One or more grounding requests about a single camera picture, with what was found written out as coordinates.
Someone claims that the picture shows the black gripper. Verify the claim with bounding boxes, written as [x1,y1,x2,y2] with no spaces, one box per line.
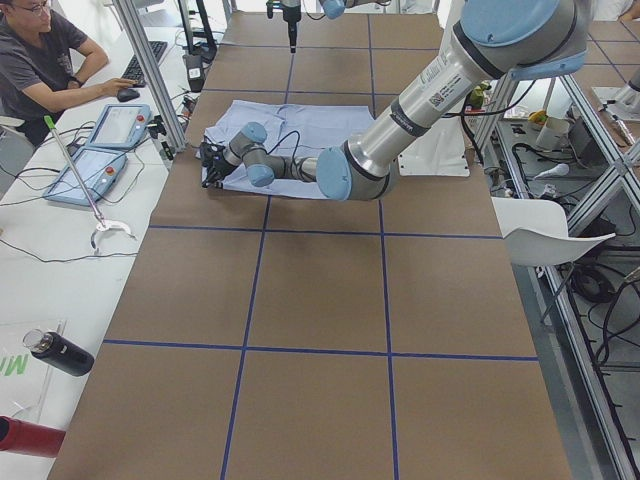
[199,142,231,189]
[282,0,301,53]

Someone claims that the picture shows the blue striped button shirt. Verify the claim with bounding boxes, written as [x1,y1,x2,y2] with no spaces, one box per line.
[200,98,377,201]

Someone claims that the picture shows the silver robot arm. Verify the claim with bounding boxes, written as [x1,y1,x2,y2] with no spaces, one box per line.
[267,0,389,54]
[202,1,593,201]

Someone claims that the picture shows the operator hand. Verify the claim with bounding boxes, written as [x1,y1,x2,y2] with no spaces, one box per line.
[99,78,136,97]

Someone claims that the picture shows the blue teach pendant far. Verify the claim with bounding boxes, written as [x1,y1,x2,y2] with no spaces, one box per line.
[85,103,151,150]

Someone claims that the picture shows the blue teach pendant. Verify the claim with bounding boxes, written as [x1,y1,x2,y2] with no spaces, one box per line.
[85,103,151,150]
[42,147,127,207]

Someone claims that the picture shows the blue teach pendant near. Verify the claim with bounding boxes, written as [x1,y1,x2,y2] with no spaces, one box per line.
[42,147,127,207]

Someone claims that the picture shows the metal reacher grabber tool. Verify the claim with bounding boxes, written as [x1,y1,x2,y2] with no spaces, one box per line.
[44,115,136,255]

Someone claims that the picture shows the black computer mouse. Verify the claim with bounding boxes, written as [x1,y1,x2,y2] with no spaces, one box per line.
[116,88,140,103]

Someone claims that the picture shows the black computer keyboard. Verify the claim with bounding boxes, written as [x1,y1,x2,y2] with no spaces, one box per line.
[121,40,169,89]

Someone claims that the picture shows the seated operator grey shirt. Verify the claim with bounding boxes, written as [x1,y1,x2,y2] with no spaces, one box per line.
[1,1,108,146]

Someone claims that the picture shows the black water bottle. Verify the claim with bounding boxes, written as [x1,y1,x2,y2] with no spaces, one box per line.
[23,329,94,377]

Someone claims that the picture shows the white plastic chair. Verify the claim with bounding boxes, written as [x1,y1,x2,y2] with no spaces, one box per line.
[491,197,615,267]

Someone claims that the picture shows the red cylinder bottle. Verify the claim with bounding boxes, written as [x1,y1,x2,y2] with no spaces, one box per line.
[1,416,66,458]

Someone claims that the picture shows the grey aluminium frame post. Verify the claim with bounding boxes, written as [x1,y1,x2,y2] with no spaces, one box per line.
[113,1,186,157]

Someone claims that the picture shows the black coiled gripper cable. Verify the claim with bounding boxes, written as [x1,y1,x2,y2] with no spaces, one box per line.
[263,130,303,174]

